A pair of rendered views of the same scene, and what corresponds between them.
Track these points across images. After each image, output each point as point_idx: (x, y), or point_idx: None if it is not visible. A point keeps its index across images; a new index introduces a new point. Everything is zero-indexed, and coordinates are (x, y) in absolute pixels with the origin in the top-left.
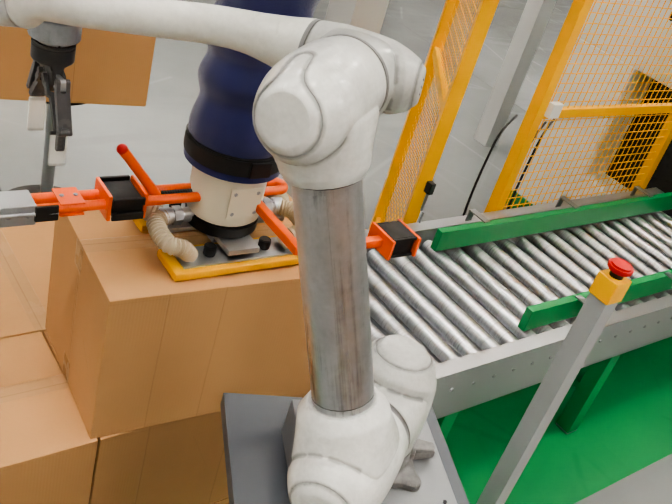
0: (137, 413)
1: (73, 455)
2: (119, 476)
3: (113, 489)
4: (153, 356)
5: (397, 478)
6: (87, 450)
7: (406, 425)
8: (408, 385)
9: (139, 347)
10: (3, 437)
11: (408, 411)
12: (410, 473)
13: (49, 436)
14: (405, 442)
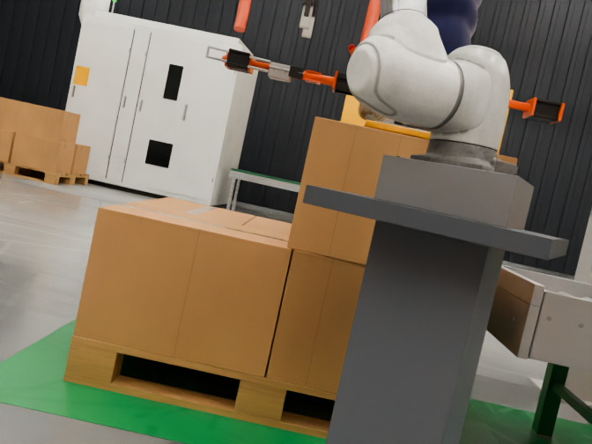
0: (324, 237)
1: (272, 254)
2: (303, 303)
3: (297, 316)
4: (341, 181)
5: (469, 160)
6: (283, 255)
7: (461, 70)
8: (470, 52)
9: (331, 167)
10: (234, 233)
11: (466, 65)
12: (484, 163)
13: (262, 240)
14: (455, 74)
